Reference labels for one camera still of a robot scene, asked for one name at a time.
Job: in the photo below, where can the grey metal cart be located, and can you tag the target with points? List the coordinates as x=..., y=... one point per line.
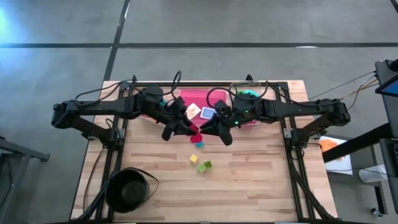
x=18, y=152

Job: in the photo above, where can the white square tile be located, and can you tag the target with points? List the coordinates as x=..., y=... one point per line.
x=192, y=111

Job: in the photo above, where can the black diagonal beam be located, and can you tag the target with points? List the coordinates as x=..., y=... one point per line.
x=357, y=143

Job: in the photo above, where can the yellow studded toy block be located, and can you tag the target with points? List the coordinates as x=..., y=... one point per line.
x=193, y=158

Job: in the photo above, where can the teal foam die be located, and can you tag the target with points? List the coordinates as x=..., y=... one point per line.
x=252, y=92

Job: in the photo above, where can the caster wheel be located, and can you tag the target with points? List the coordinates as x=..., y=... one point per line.
x=377, y=212

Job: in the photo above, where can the dark grey cabinet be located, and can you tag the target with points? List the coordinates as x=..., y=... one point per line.
x=390, y=174

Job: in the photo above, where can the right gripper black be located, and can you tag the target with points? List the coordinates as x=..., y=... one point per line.
x=227, y=116

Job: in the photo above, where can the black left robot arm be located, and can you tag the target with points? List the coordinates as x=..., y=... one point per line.
x=102, y=109

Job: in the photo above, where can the black pumpkin bucket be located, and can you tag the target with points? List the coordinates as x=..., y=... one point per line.
x=127, y=191

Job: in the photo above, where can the cyan studded toy block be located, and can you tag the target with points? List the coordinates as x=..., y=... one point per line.
x=200, y=145

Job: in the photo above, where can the orange object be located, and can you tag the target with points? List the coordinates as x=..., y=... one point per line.
x=329, y=145

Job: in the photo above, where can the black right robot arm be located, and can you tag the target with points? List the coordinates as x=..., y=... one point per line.
x=304, y=109

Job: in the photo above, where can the black frame clamp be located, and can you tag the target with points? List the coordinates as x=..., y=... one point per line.
x=134, y=79
x=249, y=78

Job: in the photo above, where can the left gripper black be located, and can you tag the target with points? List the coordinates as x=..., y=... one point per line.
x=175, y=112

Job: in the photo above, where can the clear plastic bin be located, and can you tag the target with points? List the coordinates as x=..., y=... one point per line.
x=258, y=85

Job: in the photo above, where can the blue playing card box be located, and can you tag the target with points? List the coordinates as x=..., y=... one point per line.
x=207, y=113

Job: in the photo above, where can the black aluminium table frame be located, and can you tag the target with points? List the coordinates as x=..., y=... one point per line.
x=192, y=84

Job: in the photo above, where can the pink plastic bin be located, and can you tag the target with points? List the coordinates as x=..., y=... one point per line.
x=194, y=96

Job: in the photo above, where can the white paper sheet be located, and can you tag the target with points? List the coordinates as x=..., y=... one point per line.
x=342, y=165

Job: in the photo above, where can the blue screen laptop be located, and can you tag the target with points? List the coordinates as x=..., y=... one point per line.
x=390, y=88

